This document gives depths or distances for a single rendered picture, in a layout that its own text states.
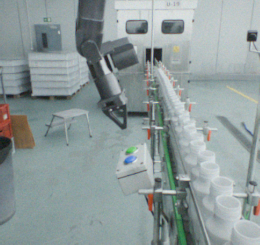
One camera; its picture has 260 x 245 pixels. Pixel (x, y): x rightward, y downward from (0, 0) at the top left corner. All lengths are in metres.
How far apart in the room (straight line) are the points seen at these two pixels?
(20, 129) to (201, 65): 8.14
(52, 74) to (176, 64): 3.31
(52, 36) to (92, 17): 10.29
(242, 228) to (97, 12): 0.47
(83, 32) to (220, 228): 0.45
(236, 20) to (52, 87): 7.21
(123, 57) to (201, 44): 9.86
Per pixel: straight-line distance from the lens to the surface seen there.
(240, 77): 10.95
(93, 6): 0.57
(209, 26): 10.54
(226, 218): 0.43
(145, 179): 0.63
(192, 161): 0.64
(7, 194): 2.32
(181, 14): 4.80
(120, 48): 0.62
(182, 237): 0.61
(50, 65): 6.73
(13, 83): 7.30
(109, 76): 0.64
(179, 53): 4.78
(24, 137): 3.71
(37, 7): 11.16
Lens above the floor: 1.40
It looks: 17 degrees down
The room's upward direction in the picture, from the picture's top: straight up
